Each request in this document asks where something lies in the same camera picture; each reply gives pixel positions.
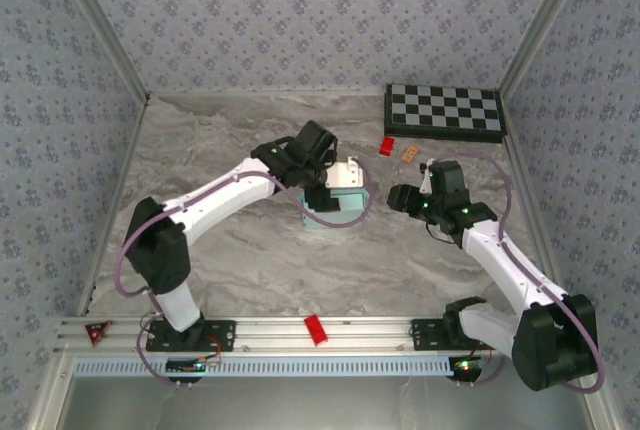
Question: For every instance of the left circuit board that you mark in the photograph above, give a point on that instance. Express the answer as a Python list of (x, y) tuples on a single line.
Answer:
[(187, 365)]

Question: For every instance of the left aluminium table rail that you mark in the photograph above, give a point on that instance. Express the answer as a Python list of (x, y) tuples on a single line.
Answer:
[(131, 150)]

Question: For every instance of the circuit board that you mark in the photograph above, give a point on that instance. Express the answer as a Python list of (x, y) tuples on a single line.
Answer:
[(467, 365), (187, 365)]

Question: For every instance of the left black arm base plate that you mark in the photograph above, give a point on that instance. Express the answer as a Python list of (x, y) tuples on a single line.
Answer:
[(222, 335)]

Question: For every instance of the small red toy brick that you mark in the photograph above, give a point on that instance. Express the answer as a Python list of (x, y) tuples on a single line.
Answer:
[(386, 146)]

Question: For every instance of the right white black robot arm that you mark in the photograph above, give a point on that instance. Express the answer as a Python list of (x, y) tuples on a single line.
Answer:
[(500, 260)]

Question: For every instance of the grey metal sheet panel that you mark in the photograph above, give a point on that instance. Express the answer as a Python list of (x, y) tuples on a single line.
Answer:
[(320, 405)]

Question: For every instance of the black grey chessboard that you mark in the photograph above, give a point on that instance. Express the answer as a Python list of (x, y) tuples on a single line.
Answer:
[(445, 110)]

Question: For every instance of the red triangle marker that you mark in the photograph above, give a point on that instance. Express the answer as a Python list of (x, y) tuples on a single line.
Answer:
[(96, 331)]

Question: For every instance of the right circuit board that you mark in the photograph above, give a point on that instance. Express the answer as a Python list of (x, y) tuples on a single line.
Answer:
[(467, 365)]

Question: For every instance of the light blue paper box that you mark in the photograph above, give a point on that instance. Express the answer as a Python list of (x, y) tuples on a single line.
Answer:
[(352, 207)]

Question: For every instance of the aluminium frame post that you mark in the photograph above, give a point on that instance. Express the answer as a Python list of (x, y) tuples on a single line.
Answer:
[(541, 25), (107, 25)]

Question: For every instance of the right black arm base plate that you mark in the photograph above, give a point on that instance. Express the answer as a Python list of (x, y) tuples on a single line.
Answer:
[(425, 335)]

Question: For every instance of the aluminium rail beam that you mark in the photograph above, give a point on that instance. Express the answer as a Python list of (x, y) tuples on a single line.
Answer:
[(280, 332)]

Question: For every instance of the left aluminium frame post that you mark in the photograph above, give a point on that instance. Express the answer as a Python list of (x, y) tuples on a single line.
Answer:
[(107, 25)]

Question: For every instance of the right aluminium table rail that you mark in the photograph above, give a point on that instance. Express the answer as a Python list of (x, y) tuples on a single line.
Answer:
[(520, 150)]

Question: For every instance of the large red toy brick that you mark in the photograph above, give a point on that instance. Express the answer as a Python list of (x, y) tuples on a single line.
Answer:
[(316, 330)]

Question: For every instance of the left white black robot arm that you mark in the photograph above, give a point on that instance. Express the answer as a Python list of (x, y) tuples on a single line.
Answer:
[(225, 195)]

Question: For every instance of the right aluminium frame post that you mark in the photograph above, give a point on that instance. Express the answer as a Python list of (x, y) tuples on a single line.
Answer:
[(541, 25)]

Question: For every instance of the aluminium table rail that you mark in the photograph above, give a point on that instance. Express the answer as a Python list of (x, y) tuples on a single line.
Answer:
[(131, 150), (520, 150)]

